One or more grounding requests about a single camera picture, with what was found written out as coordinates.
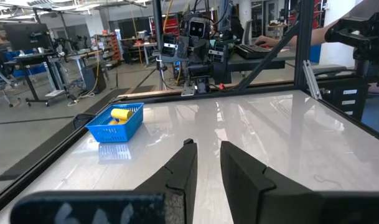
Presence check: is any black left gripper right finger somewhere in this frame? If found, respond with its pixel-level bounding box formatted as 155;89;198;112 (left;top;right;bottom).
220;140;322;224

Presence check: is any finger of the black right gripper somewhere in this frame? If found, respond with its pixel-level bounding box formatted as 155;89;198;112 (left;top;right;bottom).
198;40;208;62
189;40;199;62

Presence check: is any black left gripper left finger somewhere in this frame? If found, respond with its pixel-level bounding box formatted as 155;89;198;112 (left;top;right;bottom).
134;139;199;224

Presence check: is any yellow cylinder block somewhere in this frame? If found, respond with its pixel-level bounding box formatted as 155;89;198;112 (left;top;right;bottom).
110;108;134;121

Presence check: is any person's forearm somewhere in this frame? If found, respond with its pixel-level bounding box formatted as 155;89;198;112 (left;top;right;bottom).
279;18;341;47

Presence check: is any black keyboard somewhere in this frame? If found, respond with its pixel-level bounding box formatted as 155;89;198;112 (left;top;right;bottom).
235;43;273;60

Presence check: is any shelf with red bins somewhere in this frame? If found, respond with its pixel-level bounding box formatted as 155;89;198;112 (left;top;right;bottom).
95;29;121;63

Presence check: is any grey side desk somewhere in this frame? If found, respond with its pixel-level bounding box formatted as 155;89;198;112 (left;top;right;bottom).
228;46;297;71

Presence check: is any person's hand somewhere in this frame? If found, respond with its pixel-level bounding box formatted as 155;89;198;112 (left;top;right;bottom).
254;34;282;48

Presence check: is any dark computer tower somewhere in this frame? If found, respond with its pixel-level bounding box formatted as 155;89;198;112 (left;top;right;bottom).
83;63;106;94

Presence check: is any blue plastic mesh basket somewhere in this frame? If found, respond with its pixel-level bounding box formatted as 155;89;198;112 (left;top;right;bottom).
85;102;145;143

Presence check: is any black drawer cabinet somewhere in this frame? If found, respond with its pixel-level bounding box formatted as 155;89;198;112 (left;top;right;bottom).
315;76;370;121

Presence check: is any black rolling desk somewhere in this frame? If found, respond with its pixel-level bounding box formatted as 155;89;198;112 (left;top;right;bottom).
13;49;84;107

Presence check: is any black monitor on desk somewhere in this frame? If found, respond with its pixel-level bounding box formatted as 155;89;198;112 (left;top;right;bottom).
4;23;53;52

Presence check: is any black mounted equipment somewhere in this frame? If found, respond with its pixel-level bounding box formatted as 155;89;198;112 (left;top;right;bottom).
324;11;379;88

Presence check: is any grey office chair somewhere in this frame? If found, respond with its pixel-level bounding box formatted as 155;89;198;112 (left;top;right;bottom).
0;58;21;110

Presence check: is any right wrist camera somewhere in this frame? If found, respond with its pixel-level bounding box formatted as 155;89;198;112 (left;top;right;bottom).
188;17;206;40

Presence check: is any silver metal bracket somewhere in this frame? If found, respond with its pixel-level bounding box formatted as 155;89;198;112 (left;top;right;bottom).
302;60;322;100

